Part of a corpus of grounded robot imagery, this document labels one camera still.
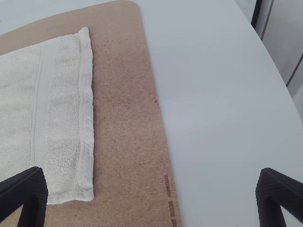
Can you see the pale towel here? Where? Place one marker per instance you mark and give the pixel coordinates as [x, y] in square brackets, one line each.
[47, 106]

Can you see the cork mat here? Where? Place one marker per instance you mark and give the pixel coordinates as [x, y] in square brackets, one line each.
[127, 118]

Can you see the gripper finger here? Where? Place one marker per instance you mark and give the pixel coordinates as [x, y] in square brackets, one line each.
[267, 189]
[38, 189]

